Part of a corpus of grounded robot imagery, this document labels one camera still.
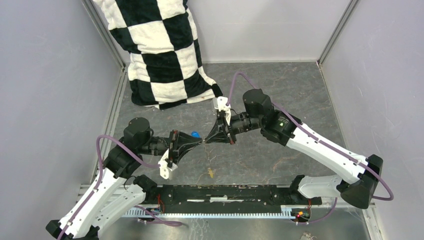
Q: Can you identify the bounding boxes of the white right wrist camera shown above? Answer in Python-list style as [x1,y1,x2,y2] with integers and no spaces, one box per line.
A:
[212,96,232,125]

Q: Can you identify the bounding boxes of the yellow tagged key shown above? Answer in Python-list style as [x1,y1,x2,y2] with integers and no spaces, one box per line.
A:
[208,168,214,178]

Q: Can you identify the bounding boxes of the black white checkered blanket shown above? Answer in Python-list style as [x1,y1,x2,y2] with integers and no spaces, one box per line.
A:
[96,0,223,110]

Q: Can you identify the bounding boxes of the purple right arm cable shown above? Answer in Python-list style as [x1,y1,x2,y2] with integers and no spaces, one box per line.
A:
[226,71,395,226]

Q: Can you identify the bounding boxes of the white slotted cable duct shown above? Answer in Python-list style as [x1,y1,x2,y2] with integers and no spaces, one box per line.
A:
[122,206,294,220]

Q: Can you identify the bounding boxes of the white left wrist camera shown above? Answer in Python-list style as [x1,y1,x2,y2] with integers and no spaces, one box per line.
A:
[158,149,178,180]

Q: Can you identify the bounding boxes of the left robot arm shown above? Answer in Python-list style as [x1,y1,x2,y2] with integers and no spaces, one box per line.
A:
[45,117,203,240]

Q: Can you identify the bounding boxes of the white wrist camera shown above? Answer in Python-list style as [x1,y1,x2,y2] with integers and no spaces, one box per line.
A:
[212,96,232,125]
[158,149,178,180]

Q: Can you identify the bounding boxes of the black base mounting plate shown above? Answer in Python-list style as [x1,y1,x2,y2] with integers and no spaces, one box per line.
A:
[139,184,323,215]

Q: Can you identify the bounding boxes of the metal key organizer plate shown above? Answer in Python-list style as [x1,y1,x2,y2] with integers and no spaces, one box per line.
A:
[202,140,211,173]

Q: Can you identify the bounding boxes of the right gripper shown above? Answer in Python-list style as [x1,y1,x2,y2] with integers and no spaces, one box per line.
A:
[205,112,264,145]

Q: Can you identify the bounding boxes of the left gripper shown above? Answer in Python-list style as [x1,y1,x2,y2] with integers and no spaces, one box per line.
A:
[139,129,203,165]

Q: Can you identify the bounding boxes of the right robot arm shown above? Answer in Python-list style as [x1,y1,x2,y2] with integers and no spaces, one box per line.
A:
[205,89,383,209]

